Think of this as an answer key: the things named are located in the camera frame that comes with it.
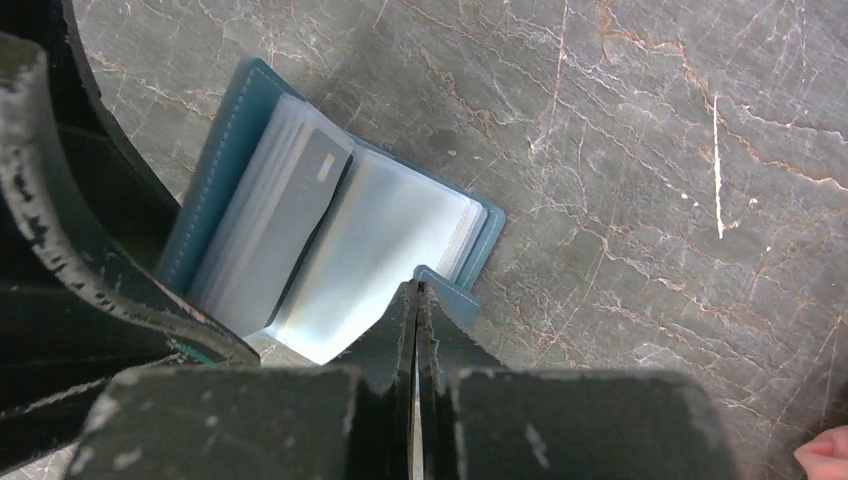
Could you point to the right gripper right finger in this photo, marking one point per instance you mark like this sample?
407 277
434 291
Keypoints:
483 420

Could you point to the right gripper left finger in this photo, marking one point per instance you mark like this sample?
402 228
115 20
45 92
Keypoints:
348 419

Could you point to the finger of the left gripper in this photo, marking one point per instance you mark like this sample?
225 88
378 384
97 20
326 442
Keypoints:
122 190
76 307

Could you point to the blue card holder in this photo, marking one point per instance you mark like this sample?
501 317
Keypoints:
387 223

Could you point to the pink cloth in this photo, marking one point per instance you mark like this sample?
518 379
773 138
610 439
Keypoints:
825 456

